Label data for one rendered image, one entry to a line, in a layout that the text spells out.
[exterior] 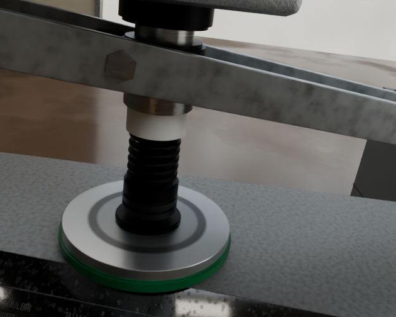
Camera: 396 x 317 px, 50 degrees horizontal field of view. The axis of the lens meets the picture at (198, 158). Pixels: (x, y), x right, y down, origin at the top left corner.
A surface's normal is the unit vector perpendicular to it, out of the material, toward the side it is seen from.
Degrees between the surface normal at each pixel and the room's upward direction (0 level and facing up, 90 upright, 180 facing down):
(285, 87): 90
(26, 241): 0
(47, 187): 0
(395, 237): 0
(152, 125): 90
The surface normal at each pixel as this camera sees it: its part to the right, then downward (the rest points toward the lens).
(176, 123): 0.68, 0.37
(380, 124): 0.25, 0.41
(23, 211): 0.12, -0.91
